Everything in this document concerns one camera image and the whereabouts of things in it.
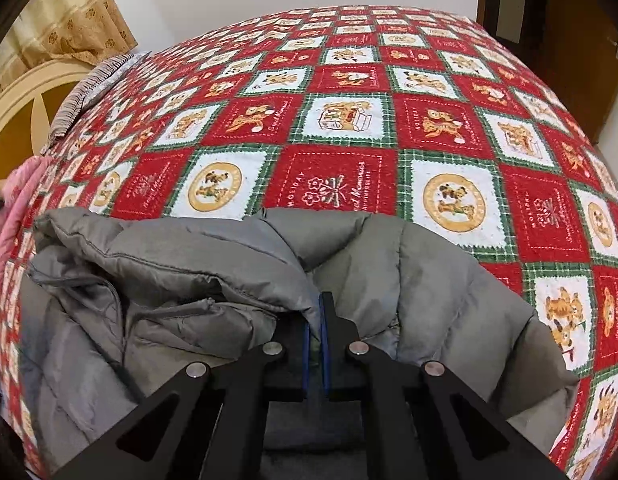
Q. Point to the striped pillow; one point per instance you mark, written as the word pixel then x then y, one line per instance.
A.
pixel 89 90

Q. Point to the beige patterned curtain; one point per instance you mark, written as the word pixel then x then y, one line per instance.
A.
pixel 64 25

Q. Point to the cream and brown headboard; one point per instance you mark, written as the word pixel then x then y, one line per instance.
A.
pixel 19 125

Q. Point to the folded pink floral quilt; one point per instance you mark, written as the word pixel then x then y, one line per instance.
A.
pixel 14 210

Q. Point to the red printed bedspread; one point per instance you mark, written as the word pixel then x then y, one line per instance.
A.
pixel 339 180

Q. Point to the brown wooden door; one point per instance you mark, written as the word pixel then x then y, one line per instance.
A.
pixel 574 60

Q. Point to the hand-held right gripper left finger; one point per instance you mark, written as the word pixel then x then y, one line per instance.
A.
pixel 308 355

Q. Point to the grey puffer jacket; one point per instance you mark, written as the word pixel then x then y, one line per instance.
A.
pixel 164 270

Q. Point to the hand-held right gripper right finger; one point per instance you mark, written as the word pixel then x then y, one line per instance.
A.
pixel 325 350

